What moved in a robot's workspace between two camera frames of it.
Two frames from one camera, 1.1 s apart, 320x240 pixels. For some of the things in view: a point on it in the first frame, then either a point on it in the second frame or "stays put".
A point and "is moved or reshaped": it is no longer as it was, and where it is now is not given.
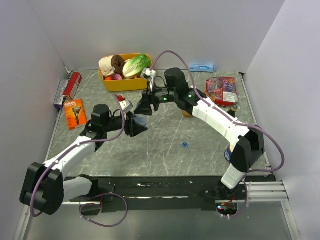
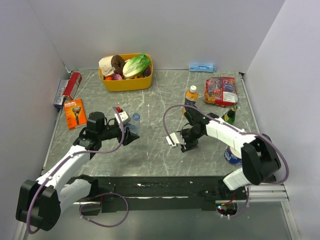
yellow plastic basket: [130, 84] stays put
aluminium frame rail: [265, 191] stays put
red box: [73, 85] stays put
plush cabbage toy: [133, 67] stays put
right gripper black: [149, 98] to [188, 146]
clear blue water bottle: [140, 119] is moved or reshaped
